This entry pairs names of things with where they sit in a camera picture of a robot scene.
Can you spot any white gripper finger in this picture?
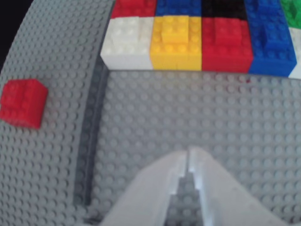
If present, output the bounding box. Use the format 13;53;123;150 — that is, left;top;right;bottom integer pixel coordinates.
100;146;190;226
189;145;290;226

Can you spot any dark grey brick wall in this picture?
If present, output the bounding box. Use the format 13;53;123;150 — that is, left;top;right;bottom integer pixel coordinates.
72;63;111;207

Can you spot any red brick cube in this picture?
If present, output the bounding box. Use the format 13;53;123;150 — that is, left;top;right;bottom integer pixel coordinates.
201;17;254;73
110;0;158;19
0;79;49;129

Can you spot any yellow brick cube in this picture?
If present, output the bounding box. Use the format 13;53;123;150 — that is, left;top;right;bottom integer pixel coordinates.
150;15;203;71

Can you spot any green brick cube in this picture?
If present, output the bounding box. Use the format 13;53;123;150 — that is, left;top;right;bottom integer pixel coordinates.
279;0;301;29

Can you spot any white brick cube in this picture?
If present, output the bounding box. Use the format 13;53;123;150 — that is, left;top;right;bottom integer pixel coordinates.
100;16;155;71
288;27;301;80

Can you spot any black brick cube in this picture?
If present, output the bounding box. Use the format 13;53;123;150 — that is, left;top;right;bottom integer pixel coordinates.
201;0;247;20

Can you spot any blue brick cube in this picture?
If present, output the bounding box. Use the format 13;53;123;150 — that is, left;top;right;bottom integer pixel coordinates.
246;13;297;77
155;0;202;17
243;0;286;16

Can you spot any grey studded baseplate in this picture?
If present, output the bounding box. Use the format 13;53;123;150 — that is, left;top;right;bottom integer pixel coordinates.
0;0;301;226

